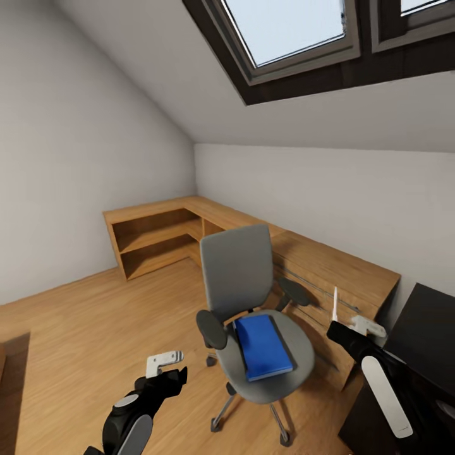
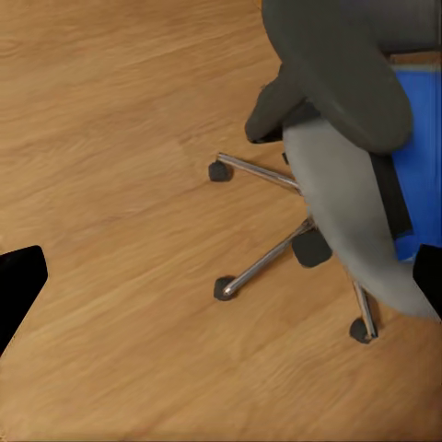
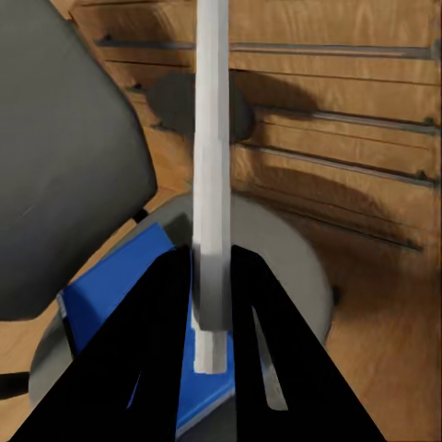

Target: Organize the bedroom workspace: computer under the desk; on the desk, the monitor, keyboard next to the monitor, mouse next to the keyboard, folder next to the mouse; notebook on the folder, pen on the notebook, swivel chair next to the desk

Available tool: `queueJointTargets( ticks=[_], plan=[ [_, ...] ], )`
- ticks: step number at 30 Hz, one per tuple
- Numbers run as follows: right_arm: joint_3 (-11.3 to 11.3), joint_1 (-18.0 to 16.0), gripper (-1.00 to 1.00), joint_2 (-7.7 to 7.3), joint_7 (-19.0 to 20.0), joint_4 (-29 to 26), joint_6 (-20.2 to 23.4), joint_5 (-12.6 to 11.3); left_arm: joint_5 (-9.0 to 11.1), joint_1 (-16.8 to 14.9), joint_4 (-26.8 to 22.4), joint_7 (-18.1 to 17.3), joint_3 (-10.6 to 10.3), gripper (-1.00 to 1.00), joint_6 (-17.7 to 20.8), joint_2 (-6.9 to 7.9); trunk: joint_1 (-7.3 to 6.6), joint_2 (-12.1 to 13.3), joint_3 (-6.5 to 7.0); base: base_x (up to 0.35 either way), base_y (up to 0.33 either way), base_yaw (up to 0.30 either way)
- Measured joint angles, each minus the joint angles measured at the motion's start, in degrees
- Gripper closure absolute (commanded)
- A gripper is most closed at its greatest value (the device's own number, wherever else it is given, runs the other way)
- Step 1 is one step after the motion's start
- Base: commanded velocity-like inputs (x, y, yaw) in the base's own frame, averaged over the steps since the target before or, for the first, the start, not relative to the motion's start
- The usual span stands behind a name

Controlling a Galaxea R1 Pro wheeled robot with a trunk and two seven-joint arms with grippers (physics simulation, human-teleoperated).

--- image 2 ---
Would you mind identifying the folder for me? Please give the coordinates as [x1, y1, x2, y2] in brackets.
[369, 71, 442, 262]

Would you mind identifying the swivel chair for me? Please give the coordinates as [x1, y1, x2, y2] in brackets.
[209, 0, 442, 344]

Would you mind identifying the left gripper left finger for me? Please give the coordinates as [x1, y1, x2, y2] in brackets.
[0, 245, 48, 356]

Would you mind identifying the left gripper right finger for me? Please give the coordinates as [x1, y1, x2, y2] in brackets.
[413, 245, 442, 319]

